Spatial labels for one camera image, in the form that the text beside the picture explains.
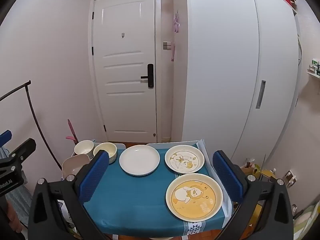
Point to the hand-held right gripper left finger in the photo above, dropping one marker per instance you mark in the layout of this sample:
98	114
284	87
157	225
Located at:
95	175

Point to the light blue cloth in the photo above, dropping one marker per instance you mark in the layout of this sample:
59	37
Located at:
21	202

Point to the cream round bowl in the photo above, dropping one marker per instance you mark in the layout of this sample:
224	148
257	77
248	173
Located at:
106	147

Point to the grey light switch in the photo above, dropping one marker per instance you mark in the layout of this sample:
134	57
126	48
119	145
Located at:
167	45

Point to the small metal door hook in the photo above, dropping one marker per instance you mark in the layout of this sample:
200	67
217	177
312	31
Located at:
122	35

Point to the white round bowl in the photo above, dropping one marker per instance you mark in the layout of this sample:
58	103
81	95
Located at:
83	146

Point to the white door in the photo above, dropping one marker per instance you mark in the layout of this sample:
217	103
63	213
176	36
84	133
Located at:
125	42

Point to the white wardrobe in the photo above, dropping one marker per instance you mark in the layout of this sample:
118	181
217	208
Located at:
225	67

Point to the white wall shelf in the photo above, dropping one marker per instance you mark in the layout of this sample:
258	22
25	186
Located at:
313	74

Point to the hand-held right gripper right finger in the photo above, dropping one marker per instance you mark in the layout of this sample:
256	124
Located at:
226	175

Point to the wall power socket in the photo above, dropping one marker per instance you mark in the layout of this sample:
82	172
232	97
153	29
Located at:
291	176

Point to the green small box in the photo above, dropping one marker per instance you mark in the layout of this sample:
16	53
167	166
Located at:
315	62

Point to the plain white plate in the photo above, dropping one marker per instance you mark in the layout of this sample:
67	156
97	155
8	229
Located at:
139	160

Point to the green white striped cloth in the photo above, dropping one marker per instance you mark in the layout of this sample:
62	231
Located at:
307	220

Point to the yellow bag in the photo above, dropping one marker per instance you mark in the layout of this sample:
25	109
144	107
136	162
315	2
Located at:
266	173

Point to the white duck print plate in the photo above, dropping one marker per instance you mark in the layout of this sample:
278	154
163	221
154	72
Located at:
184	158

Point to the pink square bowl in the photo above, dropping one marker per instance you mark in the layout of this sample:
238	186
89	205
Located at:
72	166

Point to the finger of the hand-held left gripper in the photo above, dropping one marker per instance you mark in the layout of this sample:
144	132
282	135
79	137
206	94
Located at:
5	136
23	148

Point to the yellow bear print plate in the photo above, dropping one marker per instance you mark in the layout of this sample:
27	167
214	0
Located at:
194	196

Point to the blue tablecloth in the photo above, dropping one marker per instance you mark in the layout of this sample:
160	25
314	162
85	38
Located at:
140	200

